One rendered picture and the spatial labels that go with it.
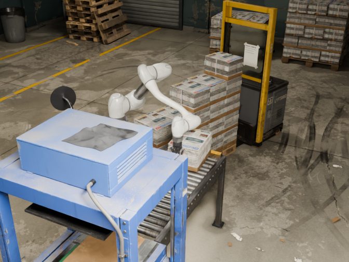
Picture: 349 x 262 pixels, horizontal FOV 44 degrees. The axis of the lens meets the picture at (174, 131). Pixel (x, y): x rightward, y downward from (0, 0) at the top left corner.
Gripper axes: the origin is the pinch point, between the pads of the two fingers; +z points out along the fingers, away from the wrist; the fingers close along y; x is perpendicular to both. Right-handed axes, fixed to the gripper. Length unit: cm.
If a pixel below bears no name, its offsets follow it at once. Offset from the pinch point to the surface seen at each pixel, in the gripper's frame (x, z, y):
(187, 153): -10.2, -3.9, -4.6
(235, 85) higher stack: -188, -4, 13
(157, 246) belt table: 88, 14, -27
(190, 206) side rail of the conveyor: 31.6, 17.3, -27.4
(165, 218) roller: 58, 14, -18
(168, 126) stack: -79, 11, 48
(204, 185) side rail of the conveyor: 4.0, 14.1, -27.4
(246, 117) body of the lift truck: -243, 62, 10
